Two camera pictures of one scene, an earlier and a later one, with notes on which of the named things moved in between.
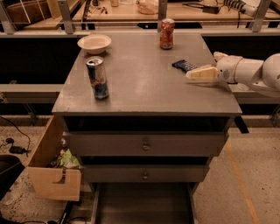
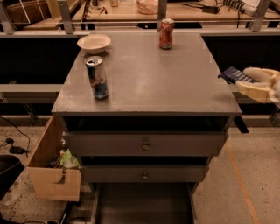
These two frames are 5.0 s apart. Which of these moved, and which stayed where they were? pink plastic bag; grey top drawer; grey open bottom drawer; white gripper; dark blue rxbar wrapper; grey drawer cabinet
Moved: dark blue rxbar wrapper; white gripper
Stayed: pink plastic bag; grey top drawer; grey drawer cabinet; grey open bottom drawer
